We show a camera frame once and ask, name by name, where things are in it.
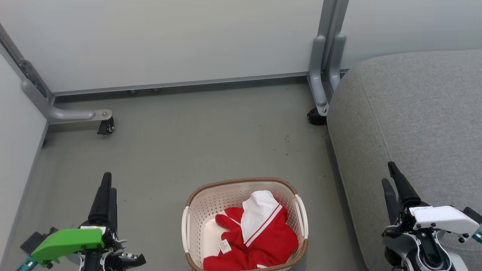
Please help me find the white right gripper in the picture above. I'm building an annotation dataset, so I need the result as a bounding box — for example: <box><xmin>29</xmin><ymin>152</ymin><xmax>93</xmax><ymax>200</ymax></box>
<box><xmin>381</xmin><ymin>161</ymin><xmax>480</xmax><ymax>249</ymax></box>

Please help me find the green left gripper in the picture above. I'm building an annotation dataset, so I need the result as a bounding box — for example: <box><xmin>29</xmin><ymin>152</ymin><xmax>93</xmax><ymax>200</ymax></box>
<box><xmin>31</xmin><ymin>172</ymin><xmax>146</xmax><ymax>271</ymax></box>

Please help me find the red garment with white trim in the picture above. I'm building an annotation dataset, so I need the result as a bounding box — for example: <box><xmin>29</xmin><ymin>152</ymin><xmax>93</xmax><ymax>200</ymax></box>
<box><xmin>241</xmin><ymin>190</ymin><xmax>300</xmax><ymax>268</ymax></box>

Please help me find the grey fabric sofa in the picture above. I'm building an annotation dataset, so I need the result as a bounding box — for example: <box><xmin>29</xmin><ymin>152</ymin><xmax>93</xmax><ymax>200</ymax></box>
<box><xmin>326</xmin><ymin>49</ymin><xmax>482</xmax><ymax>271</ymax></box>

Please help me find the black caster wheel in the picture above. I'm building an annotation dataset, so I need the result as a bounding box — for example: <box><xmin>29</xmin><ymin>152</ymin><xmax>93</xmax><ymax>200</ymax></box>
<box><xmin>307</xmin><ymin>108</ymin><xmax>327</xmax><ymax>126</ymax></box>
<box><xmin>97</xmin><ymin>117</ymin><xmax>115</xmax><ymax>136</ymax></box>

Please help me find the white perforated laundry basket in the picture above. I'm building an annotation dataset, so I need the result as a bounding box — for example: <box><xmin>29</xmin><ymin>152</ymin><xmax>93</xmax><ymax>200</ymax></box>
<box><xmin>182</xmin><ymin>177</ymin><xmax>309</xmax><ymax>271</ymax></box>

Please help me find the grey partition post with foot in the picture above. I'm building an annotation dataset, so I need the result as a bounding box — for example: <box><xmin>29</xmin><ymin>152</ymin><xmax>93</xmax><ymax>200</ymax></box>
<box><xmin>0</xmin><ymin>23</ymin><xmax>113</xmax><ymax>124</ymax></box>

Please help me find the grey partition bottom rail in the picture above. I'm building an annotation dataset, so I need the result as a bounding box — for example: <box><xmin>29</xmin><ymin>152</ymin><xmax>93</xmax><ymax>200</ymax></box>
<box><xmin>52</xmin><ymin>71</ymin><xmax>310</xmax><ymax>97</ymax></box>

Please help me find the grey double partition post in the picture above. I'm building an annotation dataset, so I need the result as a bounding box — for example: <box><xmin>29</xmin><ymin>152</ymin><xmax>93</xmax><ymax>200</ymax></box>
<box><xmin>307</xmin><ymin>0</ymin><xmax>349</xmax><ymax>116</ymax></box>

